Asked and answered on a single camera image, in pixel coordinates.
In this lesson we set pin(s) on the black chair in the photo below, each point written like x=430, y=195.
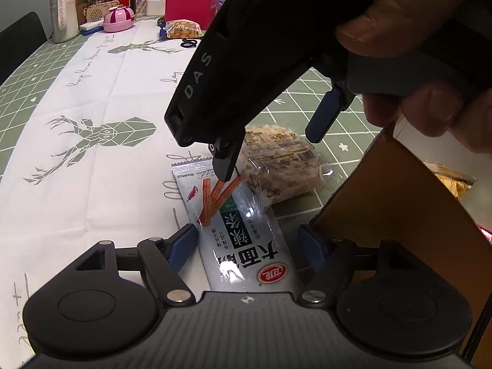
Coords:
x=19, y=46

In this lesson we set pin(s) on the red snack packet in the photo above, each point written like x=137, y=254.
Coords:
x=486, y=234

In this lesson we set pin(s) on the cream small radio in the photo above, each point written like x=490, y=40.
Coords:
x=94, y=12

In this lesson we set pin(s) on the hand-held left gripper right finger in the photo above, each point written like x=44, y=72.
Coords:
x=311, y=248

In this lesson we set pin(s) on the person's right hand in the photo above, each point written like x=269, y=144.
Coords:
x=403, y=7

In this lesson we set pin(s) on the orange cardboard box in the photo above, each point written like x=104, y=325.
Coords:
x=384, y=184

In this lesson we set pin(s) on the blue clip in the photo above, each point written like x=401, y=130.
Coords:
x=163, y=27

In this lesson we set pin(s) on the clear bag of yellow snacks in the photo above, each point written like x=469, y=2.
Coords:
x=182, y=29

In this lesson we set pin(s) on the pink box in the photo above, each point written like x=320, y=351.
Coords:
x=190, y=5

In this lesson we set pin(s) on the white packet with orange sticks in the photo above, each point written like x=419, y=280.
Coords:
x=238, y=246

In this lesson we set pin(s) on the orange silver snack bag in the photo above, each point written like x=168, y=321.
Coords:
x=453, y=180

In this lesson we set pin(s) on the pink round container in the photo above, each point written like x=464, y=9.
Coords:
x=117, y=19

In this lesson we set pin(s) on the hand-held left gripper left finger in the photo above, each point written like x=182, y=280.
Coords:
x=182, y=246

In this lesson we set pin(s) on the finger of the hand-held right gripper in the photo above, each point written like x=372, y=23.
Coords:
x=324, y=115
x=225, y=161

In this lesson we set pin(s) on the white deer print table runner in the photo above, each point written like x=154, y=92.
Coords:
x=96, y=200

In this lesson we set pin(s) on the white bottle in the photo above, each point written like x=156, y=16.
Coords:
x=63, y=11

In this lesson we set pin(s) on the green checked tablecloth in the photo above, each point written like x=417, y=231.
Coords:
x=23, y=96

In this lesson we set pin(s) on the blue white small box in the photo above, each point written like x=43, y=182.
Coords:
x=89, y=27

